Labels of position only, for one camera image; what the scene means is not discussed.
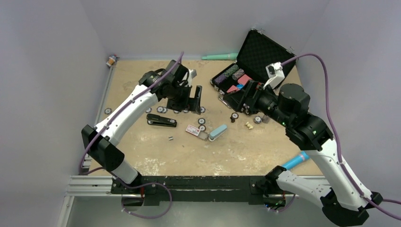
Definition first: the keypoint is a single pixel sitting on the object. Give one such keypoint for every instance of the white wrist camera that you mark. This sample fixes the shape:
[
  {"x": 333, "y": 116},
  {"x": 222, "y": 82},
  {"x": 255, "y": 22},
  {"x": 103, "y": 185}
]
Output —
[
  {"x": 191, "y": 74},
  {"x": 275, "y": 75}
]

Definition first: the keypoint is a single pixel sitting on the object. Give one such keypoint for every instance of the cream chess piece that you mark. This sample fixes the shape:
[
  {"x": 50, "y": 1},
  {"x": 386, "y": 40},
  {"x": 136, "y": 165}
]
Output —
[{"x": 248, "y": 125}]

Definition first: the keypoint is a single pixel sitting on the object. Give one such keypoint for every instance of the light blue stapler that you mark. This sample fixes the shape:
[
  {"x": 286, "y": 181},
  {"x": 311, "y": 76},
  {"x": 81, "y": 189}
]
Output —
[{"x": 217, "y": 132}]

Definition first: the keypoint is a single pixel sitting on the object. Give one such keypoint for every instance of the black stapler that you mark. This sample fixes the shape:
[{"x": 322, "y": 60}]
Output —
[{"x": 157, "y": 120}]

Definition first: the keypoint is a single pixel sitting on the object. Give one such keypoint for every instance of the black poker chip case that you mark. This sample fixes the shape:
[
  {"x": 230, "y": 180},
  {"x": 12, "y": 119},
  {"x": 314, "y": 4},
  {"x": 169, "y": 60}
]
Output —
[{"x": 257, "y": 52}]

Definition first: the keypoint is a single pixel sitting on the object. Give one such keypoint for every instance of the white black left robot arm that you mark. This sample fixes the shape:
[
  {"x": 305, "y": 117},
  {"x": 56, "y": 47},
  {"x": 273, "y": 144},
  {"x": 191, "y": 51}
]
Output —
[{"x": 173, "y": 83}]

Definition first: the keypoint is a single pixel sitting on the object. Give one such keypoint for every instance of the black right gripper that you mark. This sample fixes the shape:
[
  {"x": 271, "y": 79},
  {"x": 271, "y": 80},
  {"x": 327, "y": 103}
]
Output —
[{"x": 248, "y": 95}]

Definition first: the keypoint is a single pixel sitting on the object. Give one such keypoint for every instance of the aluminium frame rail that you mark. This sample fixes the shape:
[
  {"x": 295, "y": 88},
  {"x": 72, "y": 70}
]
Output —
[{"x": 85, "y": 186}]

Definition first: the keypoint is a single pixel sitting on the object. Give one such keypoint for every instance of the blue pen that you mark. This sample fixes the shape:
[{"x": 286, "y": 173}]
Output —
[{"x": 296, "y": 160}]

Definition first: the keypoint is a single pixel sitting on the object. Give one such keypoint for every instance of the mint green tube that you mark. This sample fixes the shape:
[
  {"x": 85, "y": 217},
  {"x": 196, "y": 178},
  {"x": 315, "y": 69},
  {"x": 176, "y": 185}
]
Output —
[{"x": 220, "y": 57}]

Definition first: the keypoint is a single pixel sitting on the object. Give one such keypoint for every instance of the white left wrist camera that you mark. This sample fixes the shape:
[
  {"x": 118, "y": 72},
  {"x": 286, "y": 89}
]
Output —
[{"x": 191, "y": 74}]

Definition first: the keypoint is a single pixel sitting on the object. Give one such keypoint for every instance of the poker chip far right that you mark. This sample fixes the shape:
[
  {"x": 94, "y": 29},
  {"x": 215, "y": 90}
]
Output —
[{"x": 257, "y": 120}]

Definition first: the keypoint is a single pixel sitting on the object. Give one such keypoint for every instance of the pink card deck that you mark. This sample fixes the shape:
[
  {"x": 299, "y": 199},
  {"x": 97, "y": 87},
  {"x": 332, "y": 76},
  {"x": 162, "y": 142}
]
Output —
[{"x": 243, "y": 79}]

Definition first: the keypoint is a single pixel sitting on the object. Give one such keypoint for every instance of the poker chip above box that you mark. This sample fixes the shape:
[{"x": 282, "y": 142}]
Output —
[{"x": 201, "y": 121}]

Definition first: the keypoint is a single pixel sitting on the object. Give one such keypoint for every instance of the poker chip near box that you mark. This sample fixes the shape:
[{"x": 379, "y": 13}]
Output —
[{"x": 202, "y": 127}]

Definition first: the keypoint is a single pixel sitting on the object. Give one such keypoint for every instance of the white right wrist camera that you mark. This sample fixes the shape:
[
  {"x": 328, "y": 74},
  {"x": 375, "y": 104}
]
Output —
[{"x": 275, "y": 75}]

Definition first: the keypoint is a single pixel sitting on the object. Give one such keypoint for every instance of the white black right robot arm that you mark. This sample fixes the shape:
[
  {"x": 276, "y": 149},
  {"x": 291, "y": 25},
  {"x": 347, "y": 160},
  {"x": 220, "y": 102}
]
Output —
[{"x": 344, "y": 200}]

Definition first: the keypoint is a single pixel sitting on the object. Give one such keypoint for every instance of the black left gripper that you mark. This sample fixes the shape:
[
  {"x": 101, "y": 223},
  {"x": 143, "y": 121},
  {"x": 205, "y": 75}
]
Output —
[{"x": 192, "y": 104}]

